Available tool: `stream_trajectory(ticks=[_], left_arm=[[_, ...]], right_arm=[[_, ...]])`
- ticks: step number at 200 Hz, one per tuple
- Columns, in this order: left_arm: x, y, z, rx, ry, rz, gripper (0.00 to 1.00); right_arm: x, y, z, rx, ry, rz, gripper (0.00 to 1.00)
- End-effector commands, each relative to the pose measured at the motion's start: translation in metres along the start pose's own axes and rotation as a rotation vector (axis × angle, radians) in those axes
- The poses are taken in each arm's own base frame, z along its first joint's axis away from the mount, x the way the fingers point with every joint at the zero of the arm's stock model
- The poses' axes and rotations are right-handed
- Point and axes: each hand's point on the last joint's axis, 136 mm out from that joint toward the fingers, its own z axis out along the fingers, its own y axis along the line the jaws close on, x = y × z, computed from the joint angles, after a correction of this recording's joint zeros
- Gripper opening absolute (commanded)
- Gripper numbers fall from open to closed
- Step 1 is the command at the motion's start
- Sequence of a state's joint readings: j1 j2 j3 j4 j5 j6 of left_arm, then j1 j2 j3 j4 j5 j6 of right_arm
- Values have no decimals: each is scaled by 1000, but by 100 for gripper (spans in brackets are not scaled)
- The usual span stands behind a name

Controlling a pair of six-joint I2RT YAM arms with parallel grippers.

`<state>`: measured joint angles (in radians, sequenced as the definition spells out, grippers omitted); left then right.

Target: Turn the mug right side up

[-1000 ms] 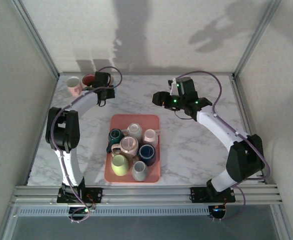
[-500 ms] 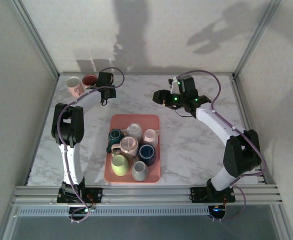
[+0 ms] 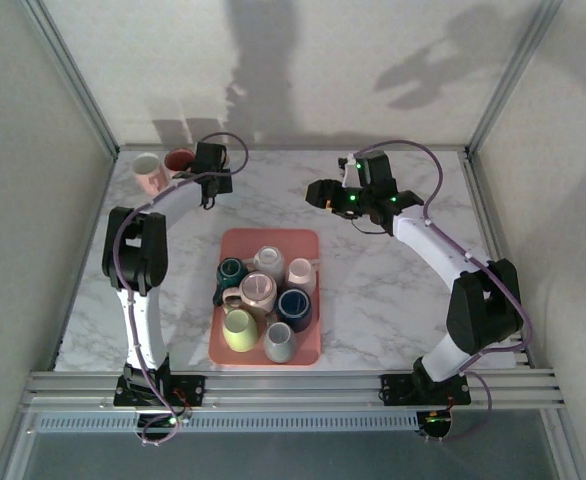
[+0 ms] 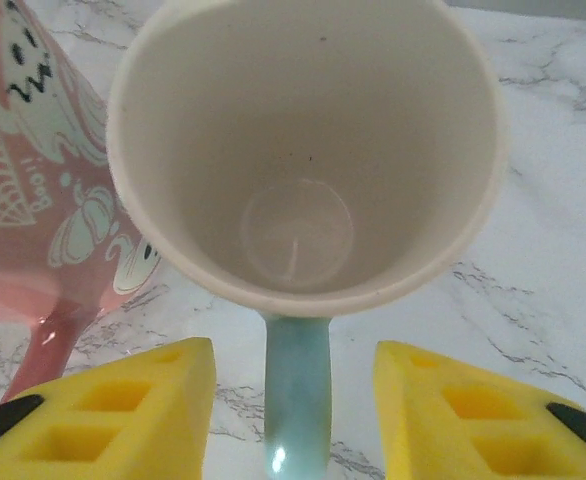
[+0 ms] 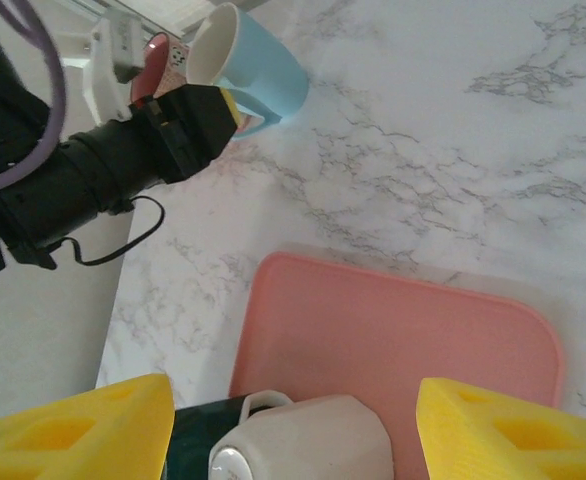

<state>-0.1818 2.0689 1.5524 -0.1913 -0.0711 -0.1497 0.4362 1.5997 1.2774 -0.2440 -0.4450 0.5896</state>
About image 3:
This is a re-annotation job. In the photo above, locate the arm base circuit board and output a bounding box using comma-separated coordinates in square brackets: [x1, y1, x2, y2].
[135, 410, 190, 447]
[417, 409, 455, 440]

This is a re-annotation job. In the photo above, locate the wide aluminium frame rail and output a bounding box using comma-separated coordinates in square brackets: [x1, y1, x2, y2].
[20, 368, 567, 412]

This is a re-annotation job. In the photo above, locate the aluminium frame post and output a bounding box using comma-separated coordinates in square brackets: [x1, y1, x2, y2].
[465, 0, 565, 160]
[20, 0, 122, 160]

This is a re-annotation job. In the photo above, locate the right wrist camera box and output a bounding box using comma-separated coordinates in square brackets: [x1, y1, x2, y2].
[337, 149, 397, 189]

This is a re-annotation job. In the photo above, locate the slotted grey cable duct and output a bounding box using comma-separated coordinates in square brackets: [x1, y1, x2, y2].
[36, 412, 420, 434]

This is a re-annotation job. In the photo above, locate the light green mug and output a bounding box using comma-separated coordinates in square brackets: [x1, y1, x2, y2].
[221, 307, 262, 353]

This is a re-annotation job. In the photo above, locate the thin aluminium table rail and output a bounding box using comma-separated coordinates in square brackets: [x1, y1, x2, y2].
[116, 143, 470, 153]

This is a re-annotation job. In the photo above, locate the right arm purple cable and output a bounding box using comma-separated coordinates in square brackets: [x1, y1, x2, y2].
[355, 139, 534, 444]

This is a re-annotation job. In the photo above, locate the pink ghost print mug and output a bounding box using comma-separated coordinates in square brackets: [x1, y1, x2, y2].
[164, 147, 197, 176]

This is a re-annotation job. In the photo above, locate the white faceted mug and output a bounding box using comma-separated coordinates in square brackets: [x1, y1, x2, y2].
[285, 257, 318, 297]

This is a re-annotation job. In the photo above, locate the pink plastic tray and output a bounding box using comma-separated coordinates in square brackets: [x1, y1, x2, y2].
[207, 228, 322, 366]

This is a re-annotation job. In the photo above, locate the aluminium frame leg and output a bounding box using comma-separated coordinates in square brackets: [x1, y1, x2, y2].
[0, 399, 42, 480]
[542, 409, 586, 480]

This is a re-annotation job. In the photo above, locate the dark green mug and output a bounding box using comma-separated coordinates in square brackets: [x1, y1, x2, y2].
[211, 257, 249, 307]

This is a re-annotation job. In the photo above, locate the navy blue mug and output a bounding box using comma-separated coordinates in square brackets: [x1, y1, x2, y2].
[274, 286, 314, 332]

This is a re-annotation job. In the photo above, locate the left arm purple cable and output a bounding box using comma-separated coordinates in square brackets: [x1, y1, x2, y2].
[112, 131, 250, 447]

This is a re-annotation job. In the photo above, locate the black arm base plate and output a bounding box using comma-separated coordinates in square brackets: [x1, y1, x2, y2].
[112, 373, 208, 408]
[380, 372, 473, 407]

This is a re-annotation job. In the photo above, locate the pink faceted mug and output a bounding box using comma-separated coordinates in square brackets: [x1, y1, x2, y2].
[131, 152, 170, 196]

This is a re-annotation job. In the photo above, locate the cream beige mug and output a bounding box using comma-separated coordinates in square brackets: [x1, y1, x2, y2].
[251, 244, 287, 276]

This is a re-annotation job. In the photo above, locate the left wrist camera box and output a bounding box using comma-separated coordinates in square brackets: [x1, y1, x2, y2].
[194, 141, 226, 175]

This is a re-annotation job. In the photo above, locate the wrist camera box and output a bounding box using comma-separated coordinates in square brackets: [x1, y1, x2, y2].
[337, 149, 397, 189]
[194, 141, 226, 175]

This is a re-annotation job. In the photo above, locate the aluminium table side rail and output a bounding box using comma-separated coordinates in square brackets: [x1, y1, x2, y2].
[47, 149, 120, 372]
[460, 149, 557, 372]

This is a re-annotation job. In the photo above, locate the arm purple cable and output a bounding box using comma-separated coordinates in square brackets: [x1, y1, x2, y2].
[112, 131, 250, 447]
[355, 139, 534, 444]

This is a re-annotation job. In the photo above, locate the grey mug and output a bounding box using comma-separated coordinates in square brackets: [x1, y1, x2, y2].
[263, 320, 298, 364]

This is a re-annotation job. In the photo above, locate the pale pink round mug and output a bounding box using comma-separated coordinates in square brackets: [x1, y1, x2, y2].
[221, 271, 279, 319]

